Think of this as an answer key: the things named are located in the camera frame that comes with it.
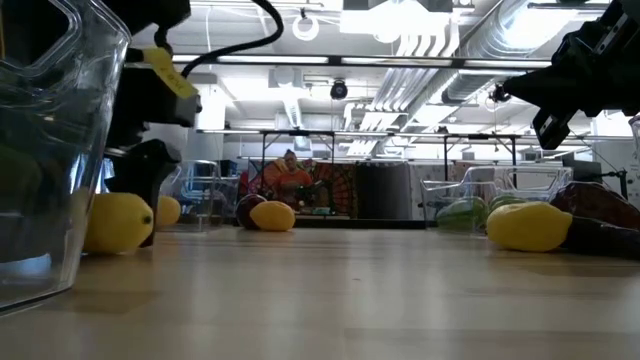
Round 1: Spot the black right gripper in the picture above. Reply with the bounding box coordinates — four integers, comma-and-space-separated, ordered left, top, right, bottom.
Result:
502, 0, 640, 151

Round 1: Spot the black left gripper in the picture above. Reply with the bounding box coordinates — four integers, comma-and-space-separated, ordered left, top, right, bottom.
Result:
103, 64, 204, 249

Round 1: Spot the yellow lemon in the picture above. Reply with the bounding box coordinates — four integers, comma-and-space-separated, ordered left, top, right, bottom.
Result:
155, 194, 182, 229
249, 200, 297, 233
486, 201, 574, 253
82, 192, 155, 255

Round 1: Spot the dark red eggplant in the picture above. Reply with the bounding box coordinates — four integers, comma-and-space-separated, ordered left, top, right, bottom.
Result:
235, 193, 269, 231

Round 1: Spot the large clear plastic bin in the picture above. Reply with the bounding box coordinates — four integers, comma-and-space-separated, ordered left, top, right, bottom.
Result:
0, 0, 132, 314

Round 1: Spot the yellow tag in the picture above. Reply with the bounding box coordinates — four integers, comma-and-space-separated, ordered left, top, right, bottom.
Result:
142, 47, 199, 100

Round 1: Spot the green vegetable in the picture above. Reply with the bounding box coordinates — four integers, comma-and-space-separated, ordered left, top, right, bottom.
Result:
488, 194, 529, 214
436, 196, 490, 233

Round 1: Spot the person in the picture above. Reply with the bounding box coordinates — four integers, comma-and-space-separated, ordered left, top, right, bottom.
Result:
272, 148, 316, 210

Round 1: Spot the black framed background table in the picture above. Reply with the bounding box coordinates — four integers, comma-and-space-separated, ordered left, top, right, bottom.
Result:
258, 129, 519, 221

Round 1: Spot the colourful patterned cloth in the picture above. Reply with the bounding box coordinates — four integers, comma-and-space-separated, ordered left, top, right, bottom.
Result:
247, 159, 359, 219

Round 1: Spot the black overhead frame bar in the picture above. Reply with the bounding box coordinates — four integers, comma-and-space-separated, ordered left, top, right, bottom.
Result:
124, 53, 554, 69

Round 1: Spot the black cable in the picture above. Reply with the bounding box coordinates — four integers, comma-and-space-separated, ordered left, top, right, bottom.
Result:
180, 0, 285, 79

